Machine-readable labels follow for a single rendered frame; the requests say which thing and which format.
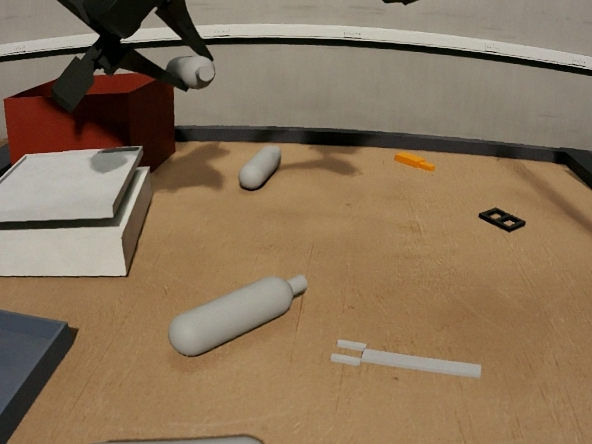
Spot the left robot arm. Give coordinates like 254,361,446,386
69,0,164,39

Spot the red open box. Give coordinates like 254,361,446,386
3,73,176,174

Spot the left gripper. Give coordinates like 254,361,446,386
51,0,214,113

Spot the white digital weighing scale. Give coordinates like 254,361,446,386
0,146,152,276

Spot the black rectangular double-loop buckle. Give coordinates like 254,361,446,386
479,208,526,232

